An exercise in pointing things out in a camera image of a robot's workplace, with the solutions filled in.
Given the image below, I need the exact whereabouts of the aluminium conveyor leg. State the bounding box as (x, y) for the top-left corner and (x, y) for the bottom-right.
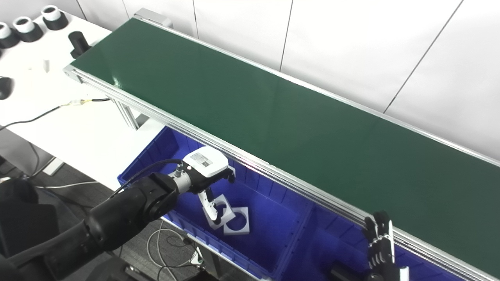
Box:
(109, 98), (151, 130)

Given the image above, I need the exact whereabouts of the black round part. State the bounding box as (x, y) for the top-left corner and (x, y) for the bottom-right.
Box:
(0, 77), (14, 100)

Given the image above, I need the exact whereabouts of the black cylinder with white top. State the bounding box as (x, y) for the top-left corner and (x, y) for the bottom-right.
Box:
(41, 5), (69, 31)
(12, 16), (43, 43)
(0, 22), (20, 49)

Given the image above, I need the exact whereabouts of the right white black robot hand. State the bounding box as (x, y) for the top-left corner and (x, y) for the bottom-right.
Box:
(361, 211), (410, 281)

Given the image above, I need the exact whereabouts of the black yellow power cable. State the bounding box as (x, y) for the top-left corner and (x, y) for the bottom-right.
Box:
(0, 98), (112, 131)

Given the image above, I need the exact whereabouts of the green conveyor belt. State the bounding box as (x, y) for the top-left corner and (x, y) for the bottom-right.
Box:
(63, 14), (500, 281)
(70, 18), (500, 278)

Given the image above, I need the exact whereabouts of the white floor cable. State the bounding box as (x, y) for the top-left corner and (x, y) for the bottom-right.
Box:
(35, 181), (100, 190)
(146, 228), (204, 270)

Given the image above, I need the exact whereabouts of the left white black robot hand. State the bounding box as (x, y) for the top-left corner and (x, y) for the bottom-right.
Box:
(182, 146), (236, 230)

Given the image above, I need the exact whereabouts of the white square part with hole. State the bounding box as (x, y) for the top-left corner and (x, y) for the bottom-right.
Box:
(223, 207), (250, 236)
(206, 194), (236, 229)

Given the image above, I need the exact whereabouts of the blue plastic bin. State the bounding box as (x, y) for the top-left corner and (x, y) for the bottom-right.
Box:
(270, 203), (475, 281)
(117, 126), (313, 281)

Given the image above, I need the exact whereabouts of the black cylinder part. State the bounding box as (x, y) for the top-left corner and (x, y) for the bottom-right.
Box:
(68, 31), (91, 59)

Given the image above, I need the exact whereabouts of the grey conveyor motor housing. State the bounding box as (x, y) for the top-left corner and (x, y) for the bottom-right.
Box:
(134, 8), (173, 28)

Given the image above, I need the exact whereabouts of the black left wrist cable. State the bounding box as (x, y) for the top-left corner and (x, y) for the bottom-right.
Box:
(109, 158), (183, 199)

